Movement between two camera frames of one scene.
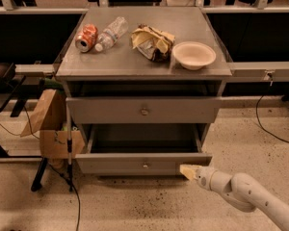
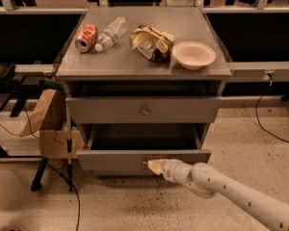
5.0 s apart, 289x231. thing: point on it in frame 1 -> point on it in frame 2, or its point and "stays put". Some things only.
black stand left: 7,89 stays put
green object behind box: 47,83 stays put
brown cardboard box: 50,121 stays put
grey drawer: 140,148 stays put
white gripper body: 204,178 -> 170,168
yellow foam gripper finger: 188,170 -> 155,165
